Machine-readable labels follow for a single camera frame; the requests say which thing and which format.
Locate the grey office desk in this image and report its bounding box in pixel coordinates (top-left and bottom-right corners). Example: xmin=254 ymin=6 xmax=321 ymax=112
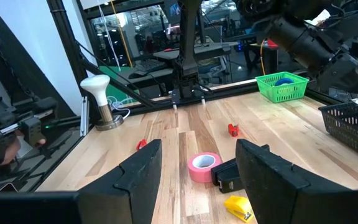
xmin=153 ymin=42 xmax=239 ymax=62

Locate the yellow cord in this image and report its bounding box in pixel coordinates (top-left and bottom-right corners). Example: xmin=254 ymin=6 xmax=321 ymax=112
xmin=109 ymin=0 xmax=134 ymax=68

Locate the green board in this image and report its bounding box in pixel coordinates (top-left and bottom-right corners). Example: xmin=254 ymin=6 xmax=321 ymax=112
xmin=99 ymin=65 xmax=139 ymax=105

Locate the white hanging cord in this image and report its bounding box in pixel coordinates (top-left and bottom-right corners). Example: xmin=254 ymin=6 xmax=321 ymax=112
xmin=98 ymin=0 xmax=121 ymax=72

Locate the black computer mouse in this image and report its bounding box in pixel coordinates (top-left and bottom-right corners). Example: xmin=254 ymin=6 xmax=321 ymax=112
xmin=127 ymin=70 xmax=149 ymax=80

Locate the green plastic basket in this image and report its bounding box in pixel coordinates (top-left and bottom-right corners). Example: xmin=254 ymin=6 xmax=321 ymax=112
xmin=255 ymin=71 xmax=310 ymax=104

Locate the white lamp cable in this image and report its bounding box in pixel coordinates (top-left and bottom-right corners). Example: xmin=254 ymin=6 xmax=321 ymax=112
xmin=107 ymin=96 xmax=131 ymax=121

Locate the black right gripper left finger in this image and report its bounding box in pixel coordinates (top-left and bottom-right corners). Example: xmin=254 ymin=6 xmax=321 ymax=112
xmin=78 ymin=139 xmax=163 ymax=224

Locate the black plastic basket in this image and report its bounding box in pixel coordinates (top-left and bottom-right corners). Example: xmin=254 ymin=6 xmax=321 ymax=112
xmin=318 ymin=101 xmax=358 ymax=165

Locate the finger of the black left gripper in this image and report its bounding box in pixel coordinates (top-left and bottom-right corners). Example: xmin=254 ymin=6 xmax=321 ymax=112
xmin=342 ymin=70 xmax=358 ymax=98

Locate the pink tape roll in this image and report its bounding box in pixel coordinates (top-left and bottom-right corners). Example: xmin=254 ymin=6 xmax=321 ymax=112
xmin=187 ymin=152 xmax=223 ymax=184

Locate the black keyboard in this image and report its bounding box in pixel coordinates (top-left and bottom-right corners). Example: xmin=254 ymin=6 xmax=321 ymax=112
xmin=134 ymin=58 xmax=167 ymax=74

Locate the silver aluminium bar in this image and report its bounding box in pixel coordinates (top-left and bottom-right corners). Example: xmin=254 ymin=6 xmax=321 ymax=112
xmin=79 ymin=96 xmax=90 ymax=137

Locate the black stapler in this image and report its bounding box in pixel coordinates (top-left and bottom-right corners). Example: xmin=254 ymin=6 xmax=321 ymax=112
xmin=210 ymin=144 xmax=270 ymax=194

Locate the blue tape roll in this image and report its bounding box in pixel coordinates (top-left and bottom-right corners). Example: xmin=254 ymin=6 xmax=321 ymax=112
xmin=273 ymin=77 xmax=295 ymax=88

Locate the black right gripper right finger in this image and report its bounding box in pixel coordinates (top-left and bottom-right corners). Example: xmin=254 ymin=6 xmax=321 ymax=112
xmin=235 ymin=139 xmax=352 ymax=224

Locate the yellow mini stapler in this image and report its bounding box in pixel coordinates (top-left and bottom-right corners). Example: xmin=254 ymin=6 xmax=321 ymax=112
xmin=223 ymin=195 xmax=255 ymax=223

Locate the red mini stapler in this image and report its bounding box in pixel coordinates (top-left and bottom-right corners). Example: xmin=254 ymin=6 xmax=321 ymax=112
xmin=227 ymin=123 xmax=240 ymax=138

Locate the yellow extension cable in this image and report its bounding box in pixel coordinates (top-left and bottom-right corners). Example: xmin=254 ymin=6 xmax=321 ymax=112
xmin=259 ymin=39 xmax=267 ymax=75

